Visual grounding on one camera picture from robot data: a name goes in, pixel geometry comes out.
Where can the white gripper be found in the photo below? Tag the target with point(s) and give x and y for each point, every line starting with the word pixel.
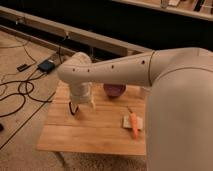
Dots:
pixel 80 93

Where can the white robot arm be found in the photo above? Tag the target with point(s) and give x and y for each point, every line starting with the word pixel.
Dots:
pixel 179 109

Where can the purple bowl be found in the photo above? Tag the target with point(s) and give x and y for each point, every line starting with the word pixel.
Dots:
pixel 114 91

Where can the orange carrot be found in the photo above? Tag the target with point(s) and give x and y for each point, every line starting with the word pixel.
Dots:
pixel 133 120

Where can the black power adapter box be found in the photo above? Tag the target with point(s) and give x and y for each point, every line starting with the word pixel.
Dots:
pixel 46 66

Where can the long wooden shelf beam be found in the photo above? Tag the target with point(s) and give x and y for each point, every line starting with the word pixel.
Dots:
pixel 79 35

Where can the small black device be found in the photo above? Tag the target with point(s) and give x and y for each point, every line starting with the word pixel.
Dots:
pixel 23 67

